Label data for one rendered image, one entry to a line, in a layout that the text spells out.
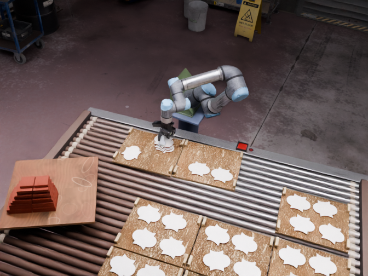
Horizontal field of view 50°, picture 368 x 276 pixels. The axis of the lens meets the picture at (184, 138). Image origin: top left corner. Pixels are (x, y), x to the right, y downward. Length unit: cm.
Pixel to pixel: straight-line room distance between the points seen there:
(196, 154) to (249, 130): 178
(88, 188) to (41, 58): 348
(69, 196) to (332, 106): 355
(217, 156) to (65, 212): 106
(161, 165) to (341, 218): 116
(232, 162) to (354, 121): 253
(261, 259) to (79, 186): 111
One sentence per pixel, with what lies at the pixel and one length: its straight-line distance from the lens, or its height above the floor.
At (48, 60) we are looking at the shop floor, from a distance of 561.
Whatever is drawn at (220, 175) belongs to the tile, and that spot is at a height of 95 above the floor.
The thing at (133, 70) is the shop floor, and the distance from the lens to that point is 525.
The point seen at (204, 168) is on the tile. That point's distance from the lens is 262.
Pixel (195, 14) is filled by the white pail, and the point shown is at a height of 27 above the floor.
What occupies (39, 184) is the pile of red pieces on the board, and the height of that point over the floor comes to 124.
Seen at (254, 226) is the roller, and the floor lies 92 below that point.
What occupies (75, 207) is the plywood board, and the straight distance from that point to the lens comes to 233.
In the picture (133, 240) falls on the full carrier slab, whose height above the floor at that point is 94.
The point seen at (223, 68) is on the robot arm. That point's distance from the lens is 263.
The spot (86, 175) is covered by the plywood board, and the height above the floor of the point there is 104.
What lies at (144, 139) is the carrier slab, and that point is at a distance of 281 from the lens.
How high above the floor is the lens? 284
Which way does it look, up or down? 42 degrees down
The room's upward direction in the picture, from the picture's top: 3 degrees clockwise
